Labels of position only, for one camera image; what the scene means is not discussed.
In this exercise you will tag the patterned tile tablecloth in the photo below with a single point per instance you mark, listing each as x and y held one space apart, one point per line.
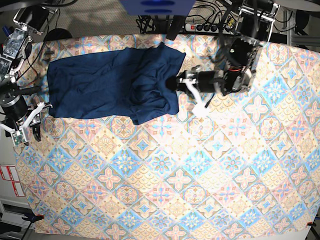
249 169

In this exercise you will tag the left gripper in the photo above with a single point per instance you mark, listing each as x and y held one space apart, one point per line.
203 81

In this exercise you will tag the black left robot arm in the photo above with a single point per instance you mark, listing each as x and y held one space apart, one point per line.
243 29

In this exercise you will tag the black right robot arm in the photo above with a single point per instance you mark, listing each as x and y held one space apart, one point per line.
17 49

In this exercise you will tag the white power strip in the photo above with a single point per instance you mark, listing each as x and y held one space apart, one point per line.
201 29

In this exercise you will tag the blue long-sleeve T-shirt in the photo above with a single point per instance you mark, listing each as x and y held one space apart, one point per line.
130 82

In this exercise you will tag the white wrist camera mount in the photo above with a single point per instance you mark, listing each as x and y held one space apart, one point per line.
201 108
19 130

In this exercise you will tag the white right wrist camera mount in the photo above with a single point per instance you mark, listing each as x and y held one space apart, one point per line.
19 130

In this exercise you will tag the orange clamp lower right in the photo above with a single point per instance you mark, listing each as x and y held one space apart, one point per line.
311 224

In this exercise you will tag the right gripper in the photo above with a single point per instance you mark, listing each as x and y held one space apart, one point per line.
18 114

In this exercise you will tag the white labels with red print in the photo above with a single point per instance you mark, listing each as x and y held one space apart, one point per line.
9 174

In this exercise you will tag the blue overhead camera box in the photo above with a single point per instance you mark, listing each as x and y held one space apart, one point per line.
158 7

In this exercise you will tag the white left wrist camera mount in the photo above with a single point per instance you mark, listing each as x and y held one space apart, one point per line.
201 108

